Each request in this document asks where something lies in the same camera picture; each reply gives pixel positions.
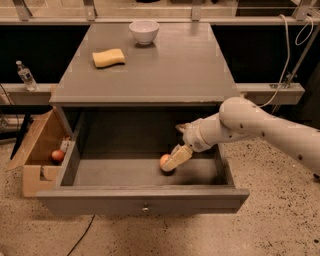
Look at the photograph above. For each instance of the cardboard box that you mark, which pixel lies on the cardboard box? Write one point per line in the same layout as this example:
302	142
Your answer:
39	172

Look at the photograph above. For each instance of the red apple in box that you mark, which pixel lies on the red apple in box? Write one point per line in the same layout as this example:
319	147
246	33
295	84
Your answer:
57	156

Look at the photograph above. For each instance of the grey open top drawer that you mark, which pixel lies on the grey open top drawer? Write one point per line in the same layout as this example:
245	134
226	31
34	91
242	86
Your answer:
112	168

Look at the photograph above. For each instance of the clear plastic water bottle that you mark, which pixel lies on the clear plastic water bottle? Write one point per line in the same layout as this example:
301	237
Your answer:
26	76

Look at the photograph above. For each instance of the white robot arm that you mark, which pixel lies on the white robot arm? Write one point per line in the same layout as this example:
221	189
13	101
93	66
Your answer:
239	118

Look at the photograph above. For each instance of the small white item in box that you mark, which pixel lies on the small white item in box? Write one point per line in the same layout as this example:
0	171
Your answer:
64	146

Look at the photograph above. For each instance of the orange fruit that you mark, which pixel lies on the orange fruit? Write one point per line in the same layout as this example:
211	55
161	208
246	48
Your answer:
163	160

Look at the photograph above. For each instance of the white ceramic bowl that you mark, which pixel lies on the white ceramic bowl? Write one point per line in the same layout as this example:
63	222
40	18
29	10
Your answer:
144	31

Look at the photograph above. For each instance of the grey drawer cabinet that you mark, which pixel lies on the grey drawer cabinet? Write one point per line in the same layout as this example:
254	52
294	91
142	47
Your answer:
183	66

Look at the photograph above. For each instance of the metal drawer knob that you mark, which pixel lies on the metal drawer knob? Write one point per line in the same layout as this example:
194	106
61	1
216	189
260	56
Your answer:
145	208

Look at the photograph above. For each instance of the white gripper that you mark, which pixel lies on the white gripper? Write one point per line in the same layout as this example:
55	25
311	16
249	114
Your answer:
194	137

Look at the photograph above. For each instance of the grey wall ledge rail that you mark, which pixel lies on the grey wall ledge rail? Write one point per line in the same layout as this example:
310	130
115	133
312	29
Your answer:
259	93

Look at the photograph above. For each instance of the yellow sponge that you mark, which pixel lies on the yellow sponge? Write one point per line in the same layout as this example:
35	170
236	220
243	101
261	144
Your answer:
108	58

